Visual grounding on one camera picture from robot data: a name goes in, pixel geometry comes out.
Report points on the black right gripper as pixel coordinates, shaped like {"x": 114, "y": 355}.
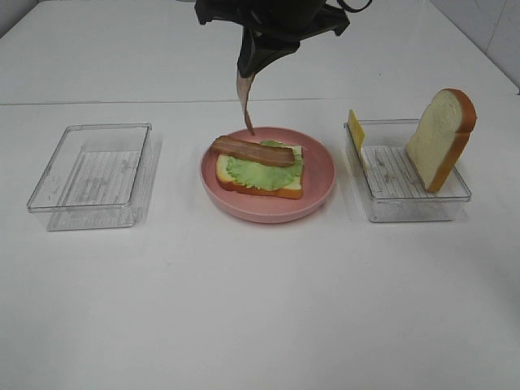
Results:
{"x": 282, "y": 25}

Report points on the brown bacon strip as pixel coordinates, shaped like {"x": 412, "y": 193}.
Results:
{"x": 274, "y": 156}
{"x": 243, "y": 87}

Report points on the green lettuce leaf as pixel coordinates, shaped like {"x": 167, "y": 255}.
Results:
{"x": 254, "y": 175}

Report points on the bread slice with brown crust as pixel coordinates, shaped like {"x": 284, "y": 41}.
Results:
{"x": 286, "y": 193}

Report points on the yellow cheese slice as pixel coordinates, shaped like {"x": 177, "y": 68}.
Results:
{"x": 357, "y": 133}

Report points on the pink round plate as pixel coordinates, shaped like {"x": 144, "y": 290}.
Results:
{"x": 318, "y": 180}

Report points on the clear plastic right container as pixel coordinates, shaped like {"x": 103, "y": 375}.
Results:
{"x": 387, "y": 182}

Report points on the clear plastic container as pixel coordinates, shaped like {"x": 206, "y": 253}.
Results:
{"x": 387, "y": 182}
{"x": 99, "y": 176}

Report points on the upright bread slice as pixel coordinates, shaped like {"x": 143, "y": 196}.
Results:
{"x": 442, "y": 134}

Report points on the clear plastic left container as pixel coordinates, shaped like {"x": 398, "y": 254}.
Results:
{"x": 99, "y": 176}

